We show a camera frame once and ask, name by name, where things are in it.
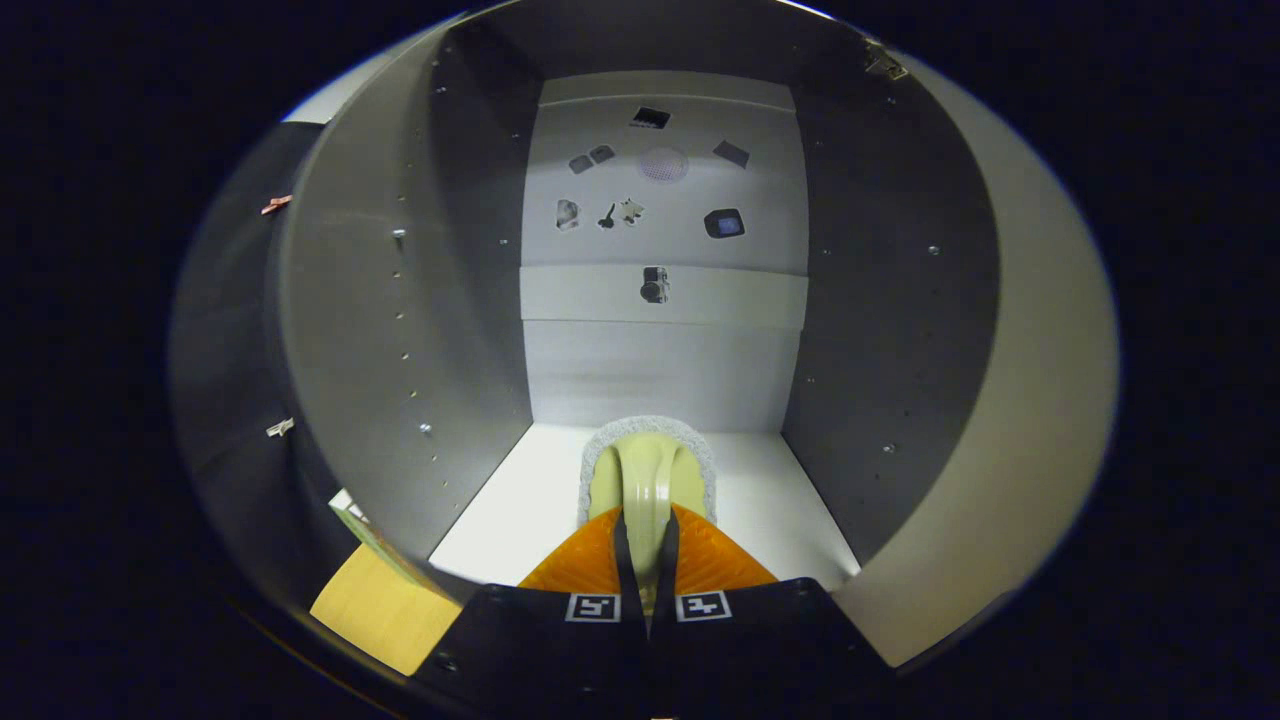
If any green book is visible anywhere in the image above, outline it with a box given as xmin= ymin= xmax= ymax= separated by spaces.
xmin=328 ymin=488 xmax=446 ymax=601

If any black backdrop cloth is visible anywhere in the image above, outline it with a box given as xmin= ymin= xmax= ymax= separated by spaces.
xmin=170 ymin=120 xmax=341 ymax=601

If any beige handled cleaning pad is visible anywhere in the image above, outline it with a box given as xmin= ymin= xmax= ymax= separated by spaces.
xmin=577 ymin=415 xmax=719 ymax=611

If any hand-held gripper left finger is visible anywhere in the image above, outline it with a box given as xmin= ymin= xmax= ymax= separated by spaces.
xmin=415 ymin=505 xmax=651 ymax=720

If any dark grey cabinet body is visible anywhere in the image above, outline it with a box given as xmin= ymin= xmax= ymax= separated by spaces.
xmin=280 ymin=0 xmax=1001 ymax=601

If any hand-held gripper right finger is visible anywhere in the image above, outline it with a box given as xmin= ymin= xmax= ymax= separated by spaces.
xmin=650 ymin=503 xmax=896 ymax=720

